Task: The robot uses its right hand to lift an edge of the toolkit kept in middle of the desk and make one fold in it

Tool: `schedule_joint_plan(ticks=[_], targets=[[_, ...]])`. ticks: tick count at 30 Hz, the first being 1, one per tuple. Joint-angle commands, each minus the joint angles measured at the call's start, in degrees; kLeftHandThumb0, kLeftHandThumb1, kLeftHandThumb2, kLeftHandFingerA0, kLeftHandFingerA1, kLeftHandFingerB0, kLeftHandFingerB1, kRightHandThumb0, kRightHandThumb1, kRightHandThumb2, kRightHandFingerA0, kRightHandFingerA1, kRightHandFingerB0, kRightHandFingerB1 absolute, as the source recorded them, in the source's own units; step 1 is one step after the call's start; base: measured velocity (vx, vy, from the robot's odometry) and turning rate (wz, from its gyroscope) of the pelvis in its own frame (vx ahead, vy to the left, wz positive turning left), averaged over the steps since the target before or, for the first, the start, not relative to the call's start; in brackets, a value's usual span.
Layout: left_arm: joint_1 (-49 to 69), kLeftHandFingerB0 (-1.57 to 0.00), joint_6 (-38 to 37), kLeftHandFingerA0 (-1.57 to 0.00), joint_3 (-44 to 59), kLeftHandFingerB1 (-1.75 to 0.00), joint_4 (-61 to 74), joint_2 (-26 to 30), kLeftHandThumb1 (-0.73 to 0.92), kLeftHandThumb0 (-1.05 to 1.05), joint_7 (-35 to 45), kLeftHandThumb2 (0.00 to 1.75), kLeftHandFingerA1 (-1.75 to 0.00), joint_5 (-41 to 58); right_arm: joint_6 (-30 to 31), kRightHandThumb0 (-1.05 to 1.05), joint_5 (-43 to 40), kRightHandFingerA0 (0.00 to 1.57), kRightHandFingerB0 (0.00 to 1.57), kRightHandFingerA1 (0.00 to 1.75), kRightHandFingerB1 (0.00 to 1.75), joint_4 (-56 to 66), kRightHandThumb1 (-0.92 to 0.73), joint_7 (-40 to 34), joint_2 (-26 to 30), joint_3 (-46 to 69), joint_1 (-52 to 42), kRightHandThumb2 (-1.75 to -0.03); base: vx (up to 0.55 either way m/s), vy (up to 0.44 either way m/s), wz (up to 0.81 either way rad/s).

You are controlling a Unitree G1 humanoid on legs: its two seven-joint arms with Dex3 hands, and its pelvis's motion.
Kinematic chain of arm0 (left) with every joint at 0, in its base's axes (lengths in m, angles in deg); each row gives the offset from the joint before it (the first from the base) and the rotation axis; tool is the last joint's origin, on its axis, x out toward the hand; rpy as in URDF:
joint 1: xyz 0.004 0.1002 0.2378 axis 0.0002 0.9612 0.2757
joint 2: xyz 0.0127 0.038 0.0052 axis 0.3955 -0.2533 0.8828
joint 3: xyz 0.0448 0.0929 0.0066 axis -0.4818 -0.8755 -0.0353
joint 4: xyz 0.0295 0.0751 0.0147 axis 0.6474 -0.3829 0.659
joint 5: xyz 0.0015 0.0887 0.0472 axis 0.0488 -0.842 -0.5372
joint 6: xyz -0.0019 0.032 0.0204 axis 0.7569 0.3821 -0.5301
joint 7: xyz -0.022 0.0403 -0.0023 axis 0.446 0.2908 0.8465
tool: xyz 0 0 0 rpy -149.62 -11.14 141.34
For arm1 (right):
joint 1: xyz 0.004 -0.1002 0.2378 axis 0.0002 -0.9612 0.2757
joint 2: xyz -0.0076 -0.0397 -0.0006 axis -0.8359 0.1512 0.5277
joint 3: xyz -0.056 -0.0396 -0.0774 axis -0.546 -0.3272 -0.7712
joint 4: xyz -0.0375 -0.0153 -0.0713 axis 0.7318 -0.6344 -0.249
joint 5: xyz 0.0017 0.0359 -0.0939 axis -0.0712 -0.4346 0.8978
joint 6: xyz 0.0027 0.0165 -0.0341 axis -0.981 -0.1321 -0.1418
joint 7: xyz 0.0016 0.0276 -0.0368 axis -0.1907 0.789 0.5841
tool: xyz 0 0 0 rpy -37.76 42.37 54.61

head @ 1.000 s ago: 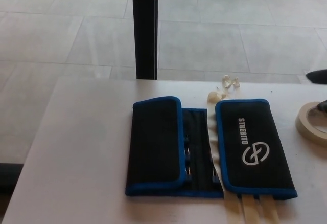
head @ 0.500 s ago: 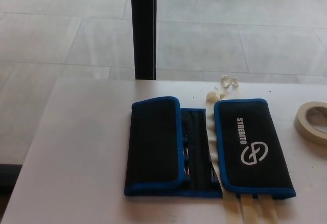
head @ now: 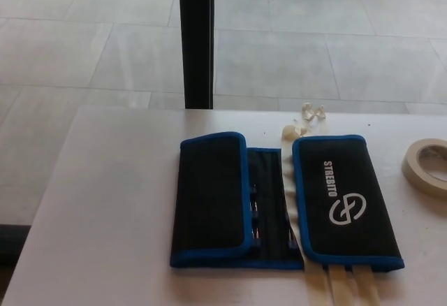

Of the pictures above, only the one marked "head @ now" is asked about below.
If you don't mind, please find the black blue-trimmed toolkit pouch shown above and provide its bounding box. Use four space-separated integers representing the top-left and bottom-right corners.
168 131 406 274

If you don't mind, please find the masking tape strip curled end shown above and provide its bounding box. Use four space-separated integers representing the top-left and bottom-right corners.
280 124 328 306

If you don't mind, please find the masking tape strip crumpled end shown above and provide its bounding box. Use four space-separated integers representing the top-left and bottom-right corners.
299 102 353 306

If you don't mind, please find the beige masking tape roll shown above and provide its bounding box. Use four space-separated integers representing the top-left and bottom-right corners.
400 138 447 193

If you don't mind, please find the black vertical post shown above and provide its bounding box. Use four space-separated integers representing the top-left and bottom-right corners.
177 0 214 110

